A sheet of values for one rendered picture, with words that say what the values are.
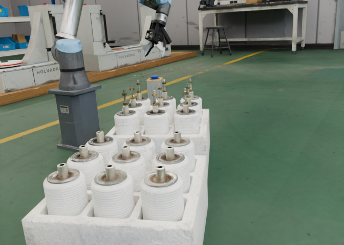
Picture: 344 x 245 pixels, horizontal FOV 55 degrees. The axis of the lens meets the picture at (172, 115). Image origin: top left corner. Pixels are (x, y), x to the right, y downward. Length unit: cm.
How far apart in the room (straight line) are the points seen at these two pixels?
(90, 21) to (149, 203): 325
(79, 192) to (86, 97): 90
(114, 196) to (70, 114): 95
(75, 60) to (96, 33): 227
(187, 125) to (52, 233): 63
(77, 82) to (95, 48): 226
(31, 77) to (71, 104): 167
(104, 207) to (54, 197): 12
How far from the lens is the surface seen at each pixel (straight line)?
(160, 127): 127
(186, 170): 85
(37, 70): 332
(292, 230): 106
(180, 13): 692
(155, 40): 192
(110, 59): 397
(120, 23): 785
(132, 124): 129
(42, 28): 358
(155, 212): 75
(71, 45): 164
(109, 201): 77
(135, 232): 75
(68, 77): 165
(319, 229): 108
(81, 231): 80
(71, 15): 180
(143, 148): 96
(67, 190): 81
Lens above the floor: 59
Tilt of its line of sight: 16 degrees down
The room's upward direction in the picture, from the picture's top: 3 degrees counter-clockwise
